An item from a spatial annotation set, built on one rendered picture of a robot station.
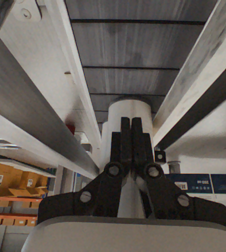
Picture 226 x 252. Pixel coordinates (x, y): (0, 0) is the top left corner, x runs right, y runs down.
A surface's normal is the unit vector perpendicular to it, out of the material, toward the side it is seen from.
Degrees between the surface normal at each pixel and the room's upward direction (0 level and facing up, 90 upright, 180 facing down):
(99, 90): 0
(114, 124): 90
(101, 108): 0
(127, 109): 90
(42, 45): 0
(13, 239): 90
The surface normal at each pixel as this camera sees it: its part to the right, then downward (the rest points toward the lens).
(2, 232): 0.14, -0.38
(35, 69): -0.04, 0.92
